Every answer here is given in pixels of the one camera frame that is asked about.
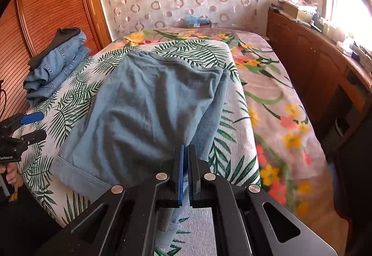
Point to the dark grey folded garment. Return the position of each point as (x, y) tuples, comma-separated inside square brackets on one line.
[(62, 35)]

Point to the person's left hand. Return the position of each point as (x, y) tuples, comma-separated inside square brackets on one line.
[(11, 172)]

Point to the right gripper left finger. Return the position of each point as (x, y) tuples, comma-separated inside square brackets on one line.
[(177, 176)]

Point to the grey-blue pants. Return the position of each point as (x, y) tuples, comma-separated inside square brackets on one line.
[(120, 155)]

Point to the cardboard box with blue cloth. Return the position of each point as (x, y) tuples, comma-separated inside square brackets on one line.
[(193, 22)]

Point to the wooden sideboard cabinet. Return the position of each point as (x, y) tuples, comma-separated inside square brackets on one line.
[(334, 88)]

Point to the beige box on sideboard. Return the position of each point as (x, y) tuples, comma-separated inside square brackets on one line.
[(303, 12)]

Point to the folded blue jeans stack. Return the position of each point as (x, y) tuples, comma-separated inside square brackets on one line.
[(54, 69)]

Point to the window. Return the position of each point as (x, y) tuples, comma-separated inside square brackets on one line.
[(352, 18)]

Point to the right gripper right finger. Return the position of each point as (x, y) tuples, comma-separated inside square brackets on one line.
[(195, 195)]

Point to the palm leaf print blanket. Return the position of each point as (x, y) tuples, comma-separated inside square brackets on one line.
[(232, 154)]

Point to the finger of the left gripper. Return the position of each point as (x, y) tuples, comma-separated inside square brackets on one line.
[(31, 118), (35, 137)]

